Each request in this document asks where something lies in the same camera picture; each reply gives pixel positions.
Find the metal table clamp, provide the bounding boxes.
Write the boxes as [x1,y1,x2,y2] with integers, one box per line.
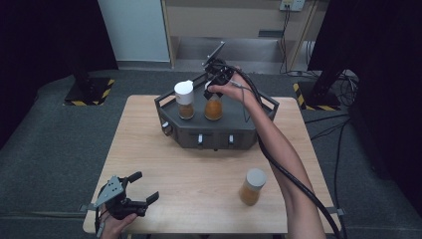
[325,206,346,217]
[78,202,98,213]

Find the tangle of black cables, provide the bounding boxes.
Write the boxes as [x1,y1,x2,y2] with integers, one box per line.
[332,70,360,108]

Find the spice jar with flip lid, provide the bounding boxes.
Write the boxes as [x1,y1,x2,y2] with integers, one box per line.
[173,79,196,120]

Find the dark curtain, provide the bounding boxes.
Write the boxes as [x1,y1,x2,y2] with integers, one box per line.
[0,0,119,148]
[307,0,422,208]

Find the white panel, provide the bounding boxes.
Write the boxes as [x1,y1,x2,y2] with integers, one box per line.
[98,0,171,63]

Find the amber spice jar white lid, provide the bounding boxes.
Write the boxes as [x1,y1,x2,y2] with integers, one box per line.
[238,167,268,207]
[204,83,224,121]

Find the white wall outlet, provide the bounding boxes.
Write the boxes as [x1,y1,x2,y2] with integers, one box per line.
[279,0,307,13]

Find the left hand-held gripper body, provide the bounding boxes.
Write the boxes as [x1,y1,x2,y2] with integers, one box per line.
[95,175,149,221]

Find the black outlet cable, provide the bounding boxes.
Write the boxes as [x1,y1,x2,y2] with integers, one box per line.
[279,8,293,75]

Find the black floor cable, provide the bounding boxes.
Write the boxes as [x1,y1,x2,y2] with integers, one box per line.
[304,113,351,125]
[310,119,351,208]

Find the black corner shelf rack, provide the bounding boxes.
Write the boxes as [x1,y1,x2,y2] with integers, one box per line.
[154,71,281,151]

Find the dark cabinet handle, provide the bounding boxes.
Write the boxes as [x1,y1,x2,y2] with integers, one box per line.
[258,29,285,39]

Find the striped black stand base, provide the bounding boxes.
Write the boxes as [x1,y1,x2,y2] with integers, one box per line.
[293,81,342,113]
[63,77,115,108]

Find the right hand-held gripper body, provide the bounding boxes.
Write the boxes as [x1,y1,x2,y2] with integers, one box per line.
[202,41,236,89]

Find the thin grey wire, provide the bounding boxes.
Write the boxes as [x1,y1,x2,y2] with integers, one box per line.
[230,79,253,124]

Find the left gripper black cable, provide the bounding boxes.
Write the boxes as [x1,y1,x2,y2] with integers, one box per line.
[94,205,107,239]

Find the person's left hand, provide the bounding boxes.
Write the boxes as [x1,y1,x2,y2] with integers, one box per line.
[99,212,139,239]

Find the person's right hand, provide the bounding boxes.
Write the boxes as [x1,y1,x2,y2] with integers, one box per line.
[208,73,259,108]

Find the black stand post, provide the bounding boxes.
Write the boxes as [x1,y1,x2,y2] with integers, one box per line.
[64,33,94,93]
[312,64,349,101]

